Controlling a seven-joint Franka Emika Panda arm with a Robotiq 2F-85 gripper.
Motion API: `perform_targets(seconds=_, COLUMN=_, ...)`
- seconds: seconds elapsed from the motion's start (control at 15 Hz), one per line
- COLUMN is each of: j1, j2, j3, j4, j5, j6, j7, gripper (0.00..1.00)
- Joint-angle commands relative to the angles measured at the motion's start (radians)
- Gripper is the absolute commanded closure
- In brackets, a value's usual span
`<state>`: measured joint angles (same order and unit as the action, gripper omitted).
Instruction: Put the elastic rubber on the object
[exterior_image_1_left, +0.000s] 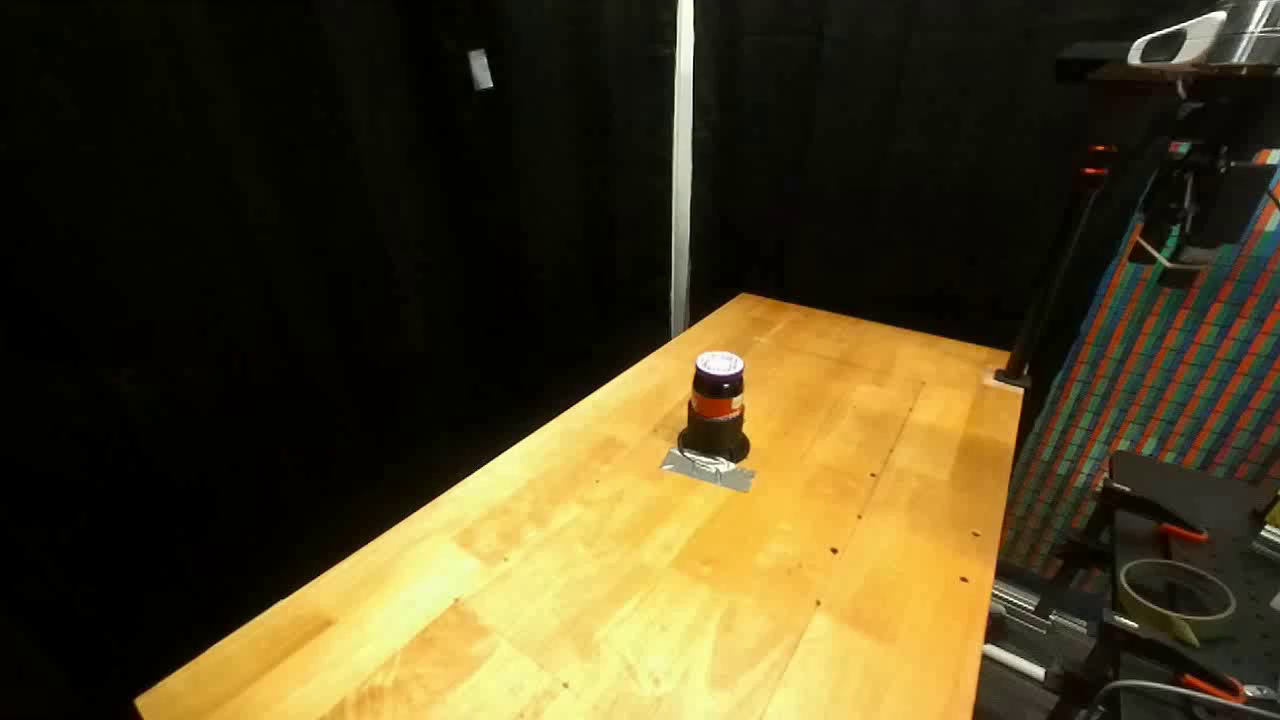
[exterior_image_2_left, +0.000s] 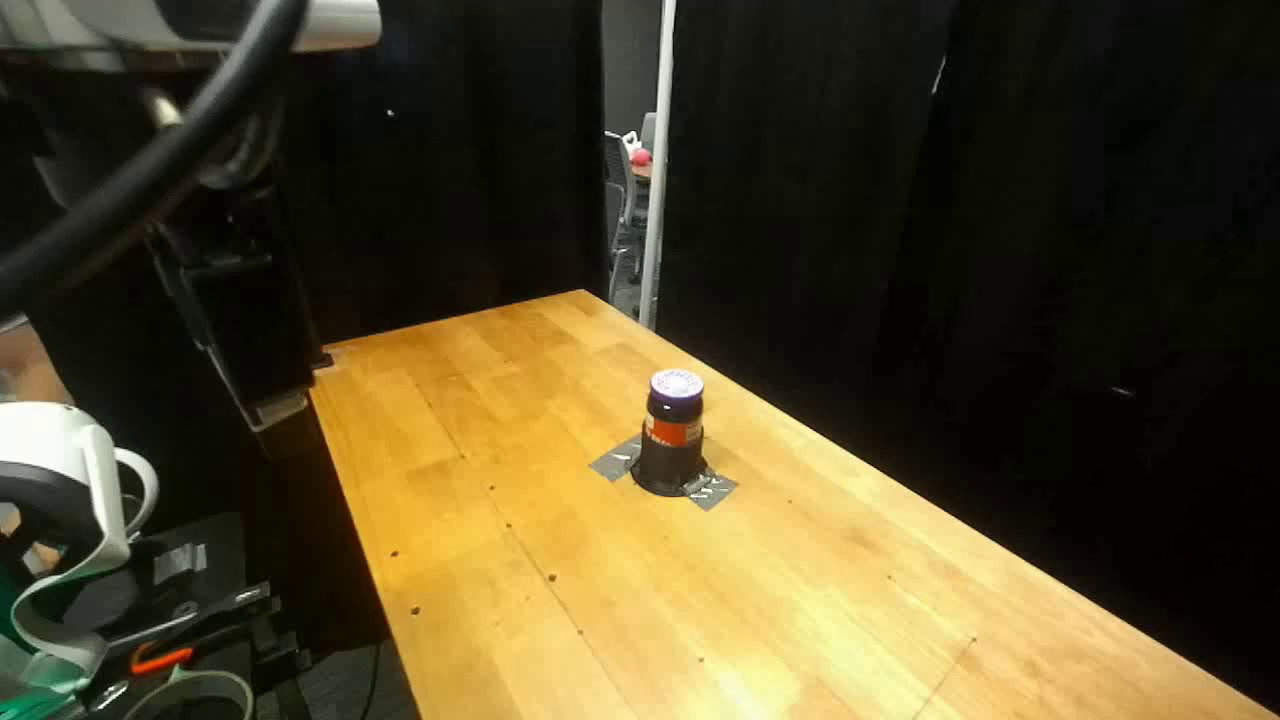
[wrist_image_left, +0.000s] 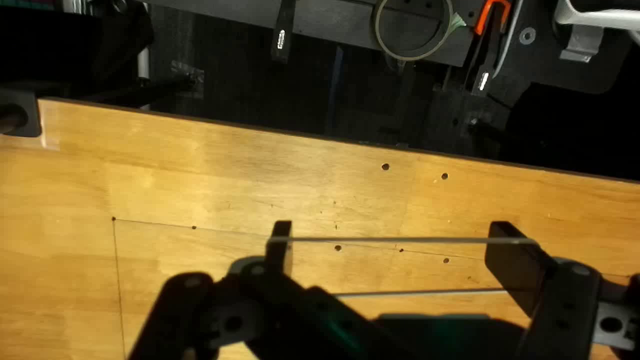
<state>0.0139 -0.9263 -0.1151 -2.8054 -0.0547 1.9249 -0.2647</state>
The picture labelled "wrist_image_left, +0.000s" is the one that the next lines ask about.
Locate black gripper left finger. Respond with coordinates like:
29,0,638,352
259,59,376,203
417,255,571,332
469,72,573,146
266,220,293,274

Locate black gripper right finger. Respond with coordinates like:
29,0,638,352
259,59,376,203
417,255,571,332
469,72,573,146
485,220,557,316

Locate thin elastic rubber band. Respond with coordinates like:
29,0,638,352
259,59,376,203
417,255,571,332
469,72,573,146
288,235,505,298

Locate black table corner clamp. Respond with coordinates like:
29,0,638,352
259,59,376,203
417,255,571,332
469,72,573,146
0,88,43,137

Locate black handled clamp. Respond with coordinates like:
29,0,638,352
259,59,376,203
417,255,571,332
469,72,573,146
271,0,297,64

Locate orange handled clamp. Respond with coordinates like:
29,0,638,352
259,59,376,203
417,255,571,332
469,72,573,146
474,0,513,35

